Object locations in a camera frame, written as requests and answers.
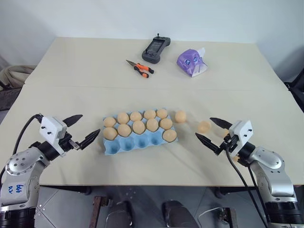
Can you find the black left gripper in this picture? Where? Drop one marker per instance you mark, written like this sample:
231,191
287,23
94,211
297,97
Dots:
67,142

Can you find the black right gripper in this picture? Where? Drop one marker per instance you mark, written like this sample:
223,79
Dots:
230,142

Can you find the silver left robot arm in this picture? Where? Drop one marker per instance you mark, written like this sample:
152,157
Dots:
21,164

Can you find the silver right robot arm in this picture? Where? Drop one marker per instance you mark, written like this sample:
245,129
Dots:
270,164

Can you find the blue egg tray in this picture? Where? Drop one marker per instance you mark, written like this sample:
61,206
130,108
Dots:
133,145

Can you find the beige egg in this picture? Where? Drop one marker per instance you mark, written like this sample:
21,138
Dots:
204,126
135,116
152,124
110,133
169,135
124,130
162,113
110,121
139,126
225,133
180,116
149,114
236,158
123,118
165,124

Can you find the black table caster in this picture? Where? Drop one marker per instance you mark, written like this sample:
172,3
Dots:
82,190

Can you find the purple tissue box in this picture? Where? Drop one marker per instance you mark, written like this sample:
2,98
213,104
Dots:
191,63

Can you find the orange and black pliers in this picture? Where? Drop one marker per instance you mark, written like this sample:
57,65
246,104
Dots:
142,69

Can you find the dark rounded shape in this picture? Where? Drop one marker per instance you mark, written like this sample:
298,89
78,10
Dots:
120,215
178,215

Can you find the black chair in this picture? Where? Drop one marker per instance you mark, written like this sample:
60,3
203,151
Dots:
295,92

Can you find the grey handheld remote controller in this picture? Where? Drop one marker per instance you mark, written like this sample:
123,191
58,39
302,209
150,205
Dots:
155,48

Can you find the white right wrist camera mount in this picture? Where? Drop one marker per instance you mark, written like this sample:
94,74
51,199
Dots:
242,133

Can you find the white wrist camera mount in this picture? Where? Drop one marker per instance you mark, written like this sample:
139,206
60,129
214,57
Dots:
51,128
242,133

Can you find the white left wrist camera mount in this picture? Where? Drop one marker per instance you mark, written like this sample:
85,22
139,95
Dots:
51,128

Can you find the rusty metal frame post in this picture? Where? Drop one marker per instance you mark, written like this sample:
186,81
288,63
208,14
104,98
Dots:
230,217
97,211

